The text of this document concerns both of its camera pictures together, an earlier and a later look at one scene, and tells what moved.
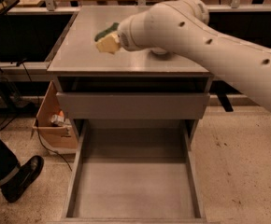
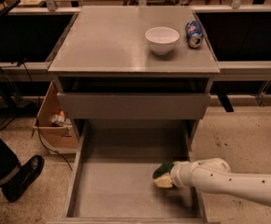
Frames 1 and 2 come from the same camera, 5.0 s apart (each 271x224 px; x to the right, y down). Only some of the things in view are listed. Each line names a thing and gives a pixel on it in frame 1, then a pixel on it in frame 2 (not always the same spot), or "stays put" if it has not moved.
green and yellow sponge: (109, 38) → (162, 175)
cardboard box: (50, 123) stays put
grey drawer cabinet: (135, 117) stays put
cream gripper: (125, 37) → (177, 174)
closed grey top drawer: (86, 105) stays put
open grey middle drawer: (135, 172) stays put
